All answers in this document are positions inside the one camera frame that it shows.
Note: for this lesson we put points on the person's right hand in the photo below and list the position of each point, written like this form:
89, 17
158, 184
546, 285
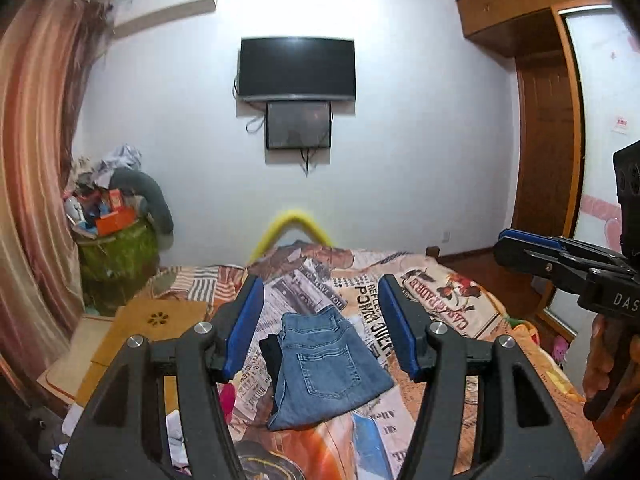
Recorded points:
595, 360

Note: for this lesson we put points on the white air conditioner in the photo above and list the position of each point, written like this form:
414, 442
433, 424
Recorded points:
165, 7

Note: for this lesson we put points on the magenta cloth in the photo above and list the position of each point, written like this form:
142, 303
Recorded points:
227, 402

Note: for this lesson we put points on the grey plush pillow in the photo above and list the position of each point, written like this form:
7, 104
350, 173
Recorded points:
152, 200

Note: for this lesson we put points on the black wall television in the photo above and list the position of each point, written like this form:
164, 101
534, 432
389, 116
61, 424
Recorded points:
297, 67

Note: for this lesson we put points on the orange box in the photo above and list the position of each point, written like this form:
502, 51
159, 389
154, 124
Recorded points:
116, 222

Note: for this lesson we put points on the yellow foam tube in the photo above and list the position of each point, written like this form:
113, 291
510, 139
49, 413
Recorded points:
295, 216

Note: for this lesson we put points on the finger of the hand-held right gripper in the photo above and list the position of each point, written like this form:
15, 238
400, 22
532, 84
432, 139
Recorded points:
530, 238
530, 260

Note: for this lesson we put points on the white printed papers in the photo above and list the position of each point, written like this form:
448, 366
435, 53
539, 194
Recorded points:
172, 435

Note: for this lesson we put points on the black cloth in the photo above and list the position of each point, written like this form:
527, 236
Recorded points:
271, 360

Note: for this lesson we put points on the brown wooden lap desk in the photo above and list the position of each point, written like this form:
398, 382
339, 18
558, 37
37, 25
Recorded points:
150, 330

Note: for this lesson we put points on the light wooden board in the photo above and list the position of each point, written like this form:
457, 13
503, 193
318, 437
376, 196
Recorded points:
75, 355

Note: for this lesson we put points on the wooden wardrobe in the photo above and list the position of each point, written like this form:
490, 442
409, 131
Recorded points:
595, 110

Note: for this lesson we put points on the pink toy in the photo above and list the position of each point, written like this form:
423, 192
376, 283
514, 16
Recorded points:
561, 349

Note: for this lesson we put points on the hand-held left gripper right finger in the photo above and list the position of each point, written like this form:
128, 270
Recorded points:
400, 325

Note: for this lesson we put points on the blue denim pants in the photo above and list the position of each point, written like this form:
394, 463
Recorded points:
325, 365

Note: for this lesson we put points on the printed blanket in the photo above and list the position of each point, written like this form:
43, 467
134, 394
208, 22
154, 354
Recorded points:
450, 290

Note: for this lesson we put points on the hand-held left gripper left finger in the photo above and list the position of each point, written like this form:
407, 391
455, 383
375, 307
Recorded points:
245, 325

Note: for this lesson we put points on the wooden door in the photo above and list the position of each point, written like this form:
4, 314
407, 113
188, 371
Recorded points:
545, 160

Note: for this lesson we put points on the striped pink curtain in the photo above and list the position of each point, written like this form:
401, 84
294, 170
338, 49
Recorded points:
35, 160

